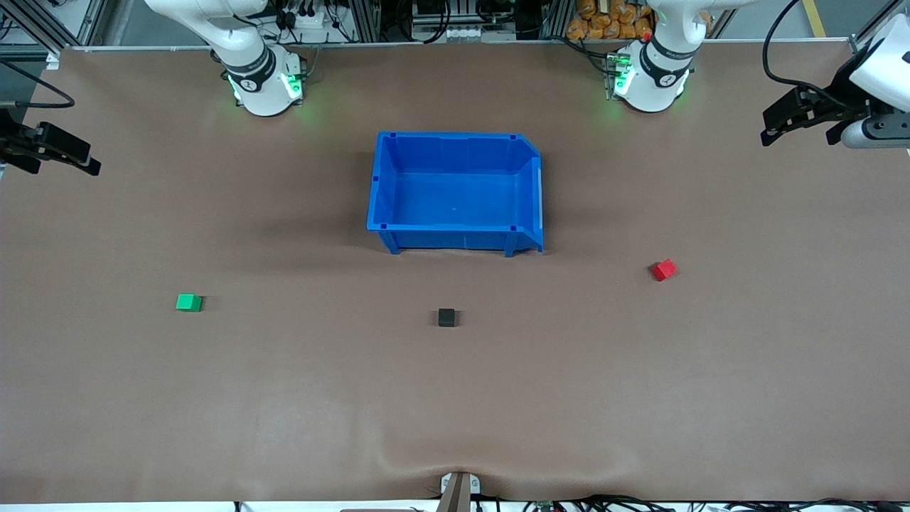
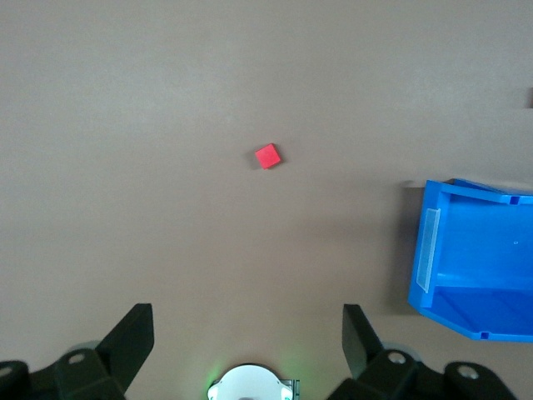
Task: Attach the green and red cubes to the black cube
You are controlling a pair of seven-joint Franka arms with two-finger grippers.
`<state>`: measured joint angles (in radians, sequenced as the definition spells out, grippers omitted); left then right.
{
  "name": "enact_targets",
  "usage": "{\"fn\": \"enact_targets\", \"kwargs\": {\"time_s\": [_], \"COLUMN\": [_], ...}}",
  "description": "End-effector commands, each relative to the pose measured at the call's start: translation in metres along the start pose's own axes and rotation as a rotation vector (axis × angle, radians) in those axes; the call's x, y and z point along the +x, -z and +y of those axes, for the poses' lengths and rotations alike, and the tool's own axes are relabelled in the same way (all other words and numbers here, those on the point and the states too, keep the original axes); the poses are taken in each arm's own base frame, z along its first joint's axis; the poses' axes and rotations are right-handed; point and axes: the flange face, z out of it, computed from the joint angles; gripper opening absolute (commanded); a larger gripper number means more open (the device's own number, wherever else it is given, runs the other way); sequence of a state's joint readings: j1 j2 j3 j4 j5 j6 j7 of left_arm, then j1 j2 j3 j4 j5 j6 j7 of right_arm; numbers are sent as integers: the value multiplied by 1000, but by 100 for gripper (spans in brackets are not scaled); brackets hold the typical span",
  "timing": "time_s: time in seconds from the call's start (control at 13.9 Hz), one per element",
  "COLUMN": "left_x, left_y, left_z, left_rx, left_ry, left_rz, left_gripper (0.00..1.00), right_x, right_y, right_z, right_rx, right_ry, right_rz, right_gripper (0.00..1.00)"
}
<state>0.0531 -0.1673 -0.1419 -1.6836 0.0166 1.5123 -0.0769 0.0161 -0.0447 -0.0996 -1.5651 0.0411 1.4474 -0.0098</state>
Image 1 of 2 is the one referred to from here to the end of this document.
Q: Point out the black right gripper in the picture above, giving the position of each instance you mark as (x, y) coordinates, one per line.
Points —
(15, 140)

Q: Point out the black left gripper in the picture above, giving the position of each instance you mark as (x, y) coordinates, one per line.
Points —
(833, 107)

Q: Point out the green cube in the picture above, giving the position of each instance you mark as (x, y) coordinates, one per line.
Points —
(188, 303)

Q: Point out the red cube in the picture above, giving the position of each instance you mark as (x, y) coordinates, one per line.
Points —
(665, 269)

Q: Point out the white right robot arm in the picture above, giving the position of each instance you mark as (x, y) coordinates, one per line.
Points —
(263, 92)

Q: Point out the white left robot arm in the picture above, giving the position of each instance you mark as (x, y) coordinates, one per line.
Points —
(657, 85)

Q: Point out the black cube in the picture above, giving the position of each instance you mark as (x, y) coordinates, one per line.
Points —
(446, 317)

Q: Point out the aluminium profile strut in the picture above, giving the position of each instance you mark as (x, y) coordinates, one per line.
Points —
(864, 39)
(43, 28)

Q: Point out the small electronics box green light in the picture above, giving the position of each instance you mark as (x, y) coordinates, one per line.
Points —
(616, 78)

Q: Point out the orange snack bag pile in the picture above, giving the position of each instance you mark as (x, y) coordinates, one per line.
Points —
(597, 25)

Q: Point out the white power strip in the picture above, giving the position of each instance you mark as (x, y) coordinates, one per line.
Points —
(306, 20)

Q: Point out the brown table mat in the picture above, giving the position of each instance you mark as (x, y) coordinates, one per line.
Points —
(284, 398)

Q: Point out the blue plastic storage bin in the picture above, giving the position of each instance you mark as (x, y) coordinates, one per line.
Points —
(455, 199)

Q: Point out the white corner bracket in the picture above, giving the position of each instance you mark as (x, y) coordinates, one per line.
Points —
(53, 61)

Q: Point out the aluminium frame rack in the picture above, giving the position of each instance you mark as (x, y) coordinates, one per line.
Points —
(366, 21)

